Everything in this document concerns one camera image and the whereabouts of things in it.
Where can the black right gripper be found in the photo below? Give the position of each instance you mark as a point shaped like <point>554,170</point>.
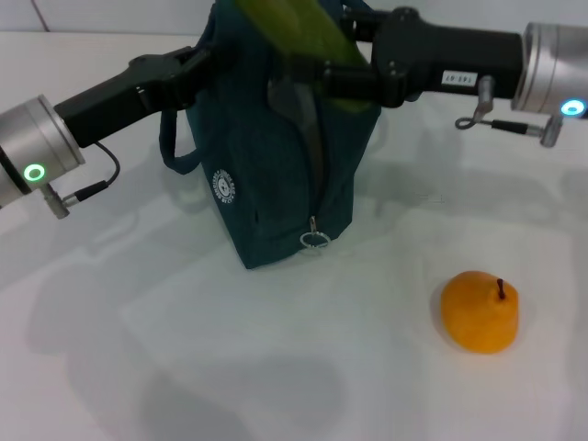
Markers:
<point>441,64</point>

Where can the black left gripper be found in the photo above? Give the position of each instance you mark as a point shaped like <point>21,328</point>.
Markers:
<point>119,96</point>

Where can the green cucumber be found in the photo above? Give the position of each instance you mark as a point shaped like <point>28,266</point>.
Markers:
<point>308,41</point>

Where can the dark teal insulated lunch bag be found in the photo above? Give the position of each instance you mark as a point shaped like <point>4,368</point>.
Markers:
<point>275,184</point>

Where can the orange pear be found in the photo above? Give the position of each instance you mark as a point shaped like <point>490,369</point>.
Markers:
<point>478,317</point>

